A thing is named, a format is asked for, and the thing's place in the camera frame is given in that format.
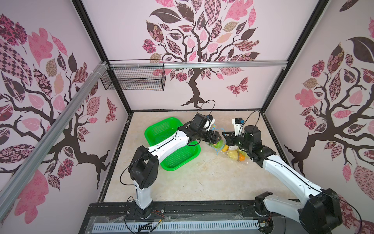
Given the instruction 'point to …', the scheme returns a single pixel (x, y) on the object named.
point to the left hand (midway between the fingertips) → (215, 138)
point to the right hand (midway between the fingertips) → (223, 131)
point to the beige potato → (233, 154)
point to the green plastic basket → (159, 129)
